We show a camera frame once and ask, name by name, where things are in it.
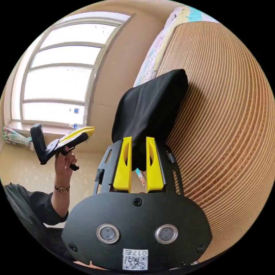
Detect person's left hand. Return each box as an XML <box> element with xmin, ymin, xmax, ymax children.
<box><xmin>54</xmin><ymin>146</ymin><xmax>78</xmax><ymax>189</ymax></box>

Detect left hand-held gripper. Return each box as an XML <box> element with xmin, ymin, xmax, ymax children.
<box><xmin>40</xmin><ymin>126</ymin><xmax>95</xmax><ymax>172</ymax></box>

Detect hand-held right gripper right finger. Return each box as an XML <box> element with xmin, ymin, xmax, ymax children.
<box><xmin>146</xmin><ymin>136</ymin><xmax>167</xmax><ymax>192</ymax></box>

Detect black pants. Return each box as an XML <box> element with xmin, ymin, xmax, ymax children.
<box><xmin>111</xmin><ymin>69</ymin><xmax>189</xmax><ymax>172</ymax></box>

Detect checked cloth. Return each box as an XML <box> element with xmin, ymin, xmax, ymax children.
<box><xmin>1</xmin><ymin>126</ymin><xmax>35</xmax><ymax>151</ymax></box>

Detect window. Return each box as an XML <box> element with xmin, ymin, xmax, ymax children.
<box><xmin>10</xmin><ymin>12</ymin><xmax>136</xmax><ymax>130</ymax></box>

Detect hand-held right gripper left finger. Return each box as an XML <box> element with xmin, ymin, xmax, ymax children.
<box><xmin>112</xmin><ymin>136</ymin><xmax>133</xmax><ymax>192</ymax></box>

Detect person's left forearm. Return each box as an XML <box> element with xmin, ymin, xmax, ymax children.
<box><xmin>51</xmin><ymin>184</ymin><xmax>71</xmax><ymax>218</ymax></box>

